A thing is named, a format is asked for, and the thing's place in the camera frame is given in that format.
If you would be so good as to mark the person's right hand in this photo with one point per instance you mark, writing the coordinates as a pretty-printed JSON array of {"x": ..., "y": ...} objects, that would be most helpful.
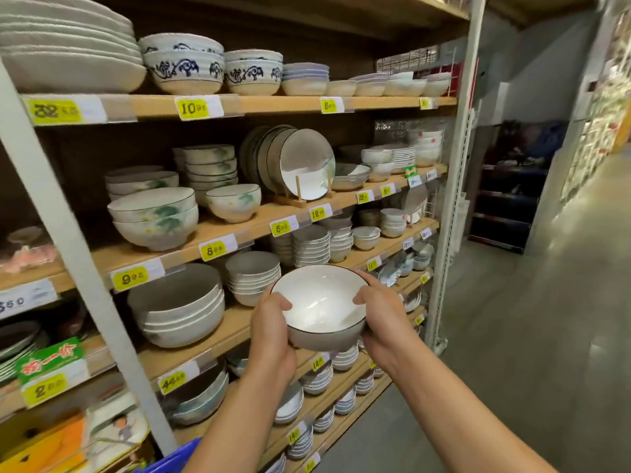
[{"x": 389, "y": 325}]

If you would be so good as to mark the person's left hand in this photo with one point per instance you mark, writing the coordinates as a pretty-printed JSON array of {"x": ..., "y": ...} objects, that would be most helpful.
[{"x": 268, "y": 344}]

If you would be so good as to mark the blue shopping basket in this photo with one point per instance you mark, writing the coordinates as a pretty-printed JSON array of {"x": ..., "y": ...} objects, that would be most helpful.
[{"x": 170, "y": 458}]

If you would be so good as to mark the person's right forearm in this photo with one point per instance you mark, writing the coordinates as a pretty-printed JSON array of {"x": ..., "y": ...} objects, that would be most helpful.
[{"x": 468, "y": 418}]

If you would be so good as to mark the person's left forearm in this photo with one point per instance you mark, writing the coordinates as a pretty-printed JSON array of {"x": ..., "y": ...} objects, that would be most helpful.
[{"x": 231, "y": 433}]

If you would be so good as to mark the row of blue grey bowls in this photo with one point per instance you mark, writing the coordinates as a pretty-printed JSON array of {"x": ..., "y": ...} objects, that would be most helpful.
[{"x": 419, "y": 256}]

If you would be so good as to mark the stack of large white bowls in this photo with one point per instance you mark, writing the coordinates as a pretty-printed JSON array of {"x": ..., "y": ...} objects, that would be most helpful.
[{"x": 182, "y": 320}]

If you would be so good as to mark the stack of large white dishes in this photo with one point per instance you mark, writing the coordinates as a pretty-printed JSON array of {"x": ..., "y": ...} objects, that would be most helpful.
[{"x": 74, "y": 73}]

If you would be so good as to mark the yellow price tag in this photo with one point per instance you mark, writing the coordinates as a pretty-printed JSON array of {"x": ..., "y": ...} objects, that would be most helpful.
[
  {"x": 363, "y": 197},
  {"x": 130, "y": 279},
  {"x": 373, "y": 264},
  {"x": 425, "y": 103},
  {"x": 213, "y": 251},
  {"x": 172, "y": 381},
  {"x": 294, "y": 433},
  {"x": 318, "y": 213},
  {"x": 54, "y": 112},
  {"x": 329, "y": 105},
  {"x": 280, "y": 228},
  {"x": 192, "y": 109},
  {"x": 386, "y": 191}
]

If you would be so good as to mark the green sign price tag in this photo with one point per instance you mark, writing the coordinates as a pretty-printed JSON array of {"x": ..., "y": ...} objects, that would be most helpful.
[
  {"x": 44, "y": 389},
  {"x": 411, "y": 171}
]

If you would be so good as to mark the wooden plate rack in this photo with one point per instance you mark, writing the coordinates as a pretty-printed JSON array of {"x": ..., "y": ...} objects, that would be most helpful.
[{"x": 297, "y": 189}]

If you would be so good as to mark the dark display rack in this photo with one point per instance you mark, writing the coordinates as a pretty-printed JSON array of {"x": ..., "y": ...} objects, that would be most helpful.
[{"x": 508, "y": 192}]

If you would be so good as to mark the row of black-rimmed floral plates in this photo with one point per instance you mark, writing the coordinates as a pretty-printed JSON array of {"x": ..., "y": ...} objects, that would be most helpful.
[{"x": 308, "y": 162}]

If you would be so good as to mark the yellow bear divided plate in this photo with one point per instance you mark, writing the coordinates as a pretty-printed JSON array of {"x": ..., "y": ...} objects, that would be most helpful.
[{"x": 49, "y": 443}]

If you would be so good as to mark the white price tag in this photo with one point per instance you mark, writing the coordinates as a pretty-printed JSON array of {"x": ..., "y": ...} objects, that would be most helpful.
[{"x": 24, "y": 300}]

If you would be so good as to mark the stack of pale green plates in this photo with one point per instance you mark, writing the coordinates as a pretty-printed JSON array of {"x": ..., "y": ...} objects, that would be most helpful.
[{"x": 17, "y": 349}]

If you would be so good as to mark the bundle of pink ceramic spoons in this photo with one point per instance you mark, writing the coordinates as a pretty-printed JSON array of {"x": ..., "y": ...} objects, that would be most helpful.
[{"x": 29, "y": 256}]

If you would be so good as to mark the blue patterned white bowl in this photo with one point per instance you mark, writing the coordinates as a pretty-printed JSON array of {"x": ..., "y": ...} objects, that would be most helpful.
[
  {"x": 254, "y": 88},
  {"x": 180, "y": 41},
  {"x": 185, "y": 86},
  {"x": 254, "y": 55}
]

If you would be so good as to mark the row of patterned boxes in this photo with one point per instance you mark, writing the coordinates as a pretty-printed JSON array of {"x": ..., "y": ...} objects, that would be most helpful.
[{"x": 409, "y": 61}]

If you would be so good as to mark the distant stocked shelving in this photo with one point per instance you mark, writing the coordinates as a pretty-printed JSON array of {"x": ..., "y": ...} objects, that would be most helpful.
[{"x": 596, "y": 118}]

